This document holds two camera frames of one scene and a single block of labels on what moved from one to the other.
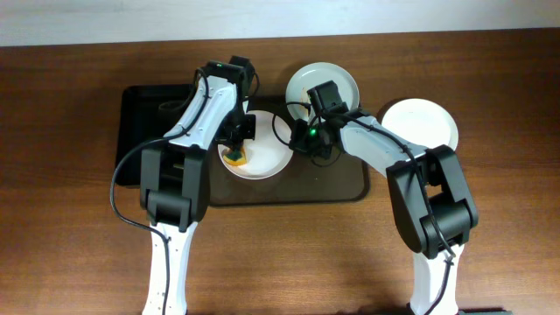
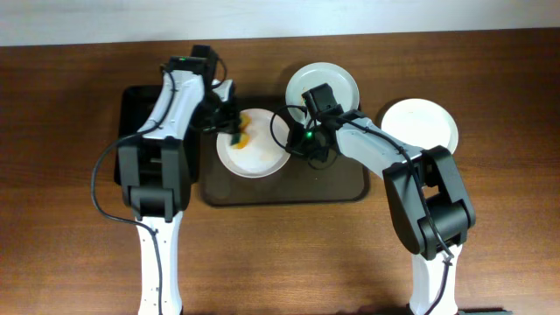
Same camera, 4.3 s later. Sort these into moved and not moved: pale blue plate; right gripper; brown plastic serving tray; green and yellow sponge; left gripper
Moved: green and yellow sponge; left gripper
Not moved: right gripper; brown plastic serving tray; pale blue plate
